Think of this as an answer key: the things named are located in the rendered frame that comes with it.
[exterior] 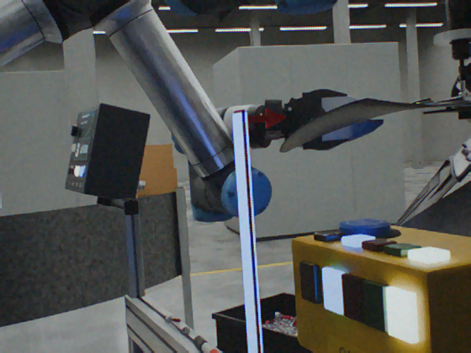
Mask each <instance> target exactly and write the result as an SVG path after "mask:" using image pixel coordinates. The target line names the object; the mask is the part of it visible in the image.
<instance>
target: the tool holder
mask: <svg viewBox="0 0 471 353"><path fill-rule="evenodd" d="M455 40H471V29H459V30H453V31H445V32H441V33H439V34H436V35H435V36H434V45H438V46H451V45H450V44H449V42H451V41H455Z"/></svg>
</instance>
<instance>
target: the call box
mask: <svg viewBox="0 0 471 353"><path fill-rule="evenodd" d="M390 226H391V225H390ZM374 237H375V239H380V238H381V239H386V240H393V241H396V242H397V243H401V242H406V243H411V244H415V245H421V248H427V247H431V248H436V249H440V250H447V251H449V252H450V260H445V261H437V262H432V263H429V264H428V263H424V262H421V261H414V260H411V259H409V258H408V256H407V257H404V258H399V257H396V256H390V255H385V254H384V252H383V251H380V252H376V251H371V250H365V249H362V247H358V248H355V247H351V246H348V245H343V244H342V240H335V241H331V242H323V241H319V240H314V236H313V235H309V236H303V237H298V238H296V239H294V240H293V241H292V251H293V263H294V295H295V310H296V322H297V335H298V341H299V344H300V345H302V346H304V347H305V348H307V349H309V350H311V351H313V352H314V353H471V237H468V236H462V235H452V234H443V233H437V232H431V231H427V230H421V229H412V228H406V227H401V226H391V234H384V235H378V236H374ZM301 261H308V262H310V263H316V264H318V265H319V267H320V291H321V303H320V304H316V303H311V302H309V301H306V300H304V299H302V293H301V281H300V269H299V263H300V262H301ZM326 267H329V268H331V269H335V270H337V271H342V272H344V273H346V272H347V273H350V274H353V275H355V276H358V277H362V278H365V279H366V280H370V281H374V282H381V283H383V284H387V285H388V286H389V287H396V288H399V289H402V290H405V291H407V292H414V293H415V299H416V313H417V328H418V342H417V343H413V344H411V343H408V342H405V341H403V340H400V339H399V338H396V337H394V336H392V335H390V334H389V333H383V332H381V331H379V330H377V329H374V328H372V327H370V326H368V325H366V324H365V323H359V322H357V321H355V320H353V319H349V318H348V317H346V316H345V315H344V314H339V313H335V312H333V311H330V310H329V309H327V308H325V300H324V288H323V275H322V269H323V268H326Z"/></svg>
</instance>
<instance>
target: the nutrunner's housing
mask: <svg viewBox="0 0 471 353"><path fill-rule="evenodd" d="M446 14H447V21H448V31H453V30H459V29H471V0H446ZM470 42H471V40H455V41H451V42H449V44H450V45H451V50H452V58H453V59H454V60H455V61H458V59H463V58H466V59H468V58H469V57H470V56H471V55H470V54H471V52H470V51H471V49H470V48H471V46H470V45H471V44H470ZM466 59H465V60H466Z"/></svg>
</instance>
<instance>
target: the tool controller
mask: <svg viewBox="0 0 471 353"><path fill-rule="evenodd" d="M150 120H151V115H150V114H148V113H144V112H141V111H138V110H134V109H130V108H121V107H117V106H114V105H111V104H107V103H99V104H97V105H95V106H93V107H90V108H87V109H85V110H83V111H81V112H80V113H79V114H78V119H77V124H73V125H72V126H71V130H70V136H73V137H74V139H73V143H72V147H71V159H70V163H69V167H70V166H71V165H73V166H75V165H77V166H81V167H82V166H85V167H86V169H85V173H84V177H83V178H80V177H79V178H78V177H77V176H75V177H73V176H72V175H71V176H70V175H69V174H68V171H67V175H66V183H65V189H67V190H71V191H73V192H79V193H81V194H88V195H93V196H98V200H97V203H100V204H102V205H104V206H109V207H110V204H111V199H115V200H117V199H126V198H136V195H137V193H138V191H142V192H143V191H144V190H145V187H146V182H144V181H140V180H139V179H140V171H141V167H142V163H143V159H144V155H145V150H146V139H147V134H148V129H149V127H150ZM78 139H82V140H81V144H80V153H79V156H78V161H74V157H75V154H76V149H77V142H78ZM69 167H68V169H69Z"/></svg>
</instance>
